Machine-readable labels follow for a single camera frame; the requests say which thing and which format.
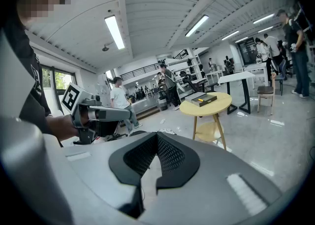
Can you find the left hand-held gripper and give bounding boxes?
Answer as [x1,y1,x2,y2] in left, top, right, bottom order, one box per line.
[60,82,131,146]

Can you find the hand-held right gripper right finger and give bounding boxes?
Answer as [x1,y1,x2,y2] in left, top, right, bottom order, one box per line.
[139,132,283,225]

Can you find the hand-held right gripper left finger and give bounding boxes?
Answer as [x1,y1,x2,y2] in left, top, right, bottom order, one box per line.
[43,132,158,219]

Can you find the grey drawer box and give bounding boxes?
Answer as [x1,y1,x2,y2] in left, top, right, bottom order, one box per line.
[184,92,218,108]

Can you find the person's left forearm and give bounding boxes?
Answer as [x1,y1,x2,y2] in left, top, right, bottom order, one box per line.
[45,115,63,138]

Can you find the person's left hand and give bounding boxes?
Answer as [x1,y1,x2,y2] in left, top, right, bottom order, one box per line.
[60,114,79,141]

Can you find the white locker cabinet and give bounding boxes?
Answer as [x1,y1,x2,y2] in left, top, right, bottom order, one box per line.
[95,73,111,106]

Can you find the raised platform step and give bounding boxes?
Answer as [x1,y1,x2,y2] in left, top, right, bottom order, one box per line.
[130,98,160,121]

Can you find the black balcony railing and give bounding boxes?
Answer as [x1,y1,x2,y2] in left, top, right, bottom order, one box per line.
[120,63,163,82]

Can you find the grey waste bin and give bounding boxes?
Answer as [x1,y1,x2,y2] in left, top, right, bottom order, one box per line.
[157,97,169,111]

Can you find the floral round cushion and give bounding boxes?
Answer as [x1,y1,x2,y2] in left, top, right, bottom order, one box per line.
[154,127,177,135]

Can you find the large window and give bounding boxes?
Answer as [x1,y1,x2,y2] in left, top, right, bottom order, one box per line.
[40,65,77,111]

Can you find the round wooden table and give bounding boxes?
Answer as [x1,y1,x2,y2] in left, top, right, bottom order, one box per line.
[179,92,233,151]

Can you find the ceiling light strips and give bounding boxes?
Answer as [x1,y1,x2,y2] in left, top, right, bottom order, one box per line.
[104,0,275,50]

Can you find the white metal shelving rack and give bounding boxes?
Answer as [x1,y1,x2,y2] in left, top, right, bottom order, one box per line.
[164,55,205,89]

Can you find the wooden chair brown seat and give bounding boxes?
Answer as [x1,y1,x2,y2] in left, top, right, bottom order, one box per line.
[257,72,278,116]

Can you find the white table black legs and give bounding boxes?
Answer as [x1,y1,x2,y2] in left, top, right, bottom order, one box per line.
[218,70,256,115]

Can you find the person's black t-shirt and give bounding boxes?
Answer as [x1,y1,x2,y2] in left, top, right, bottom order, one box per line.
[3,17,54,135]

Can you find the blue chair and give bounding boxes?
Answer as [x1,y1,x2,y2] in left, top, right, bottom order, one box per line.
[273,59,287,96]

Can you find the black glass cabinet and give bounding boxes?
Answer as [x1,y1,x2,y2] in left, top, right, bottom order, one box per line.
[237,37,258,65]

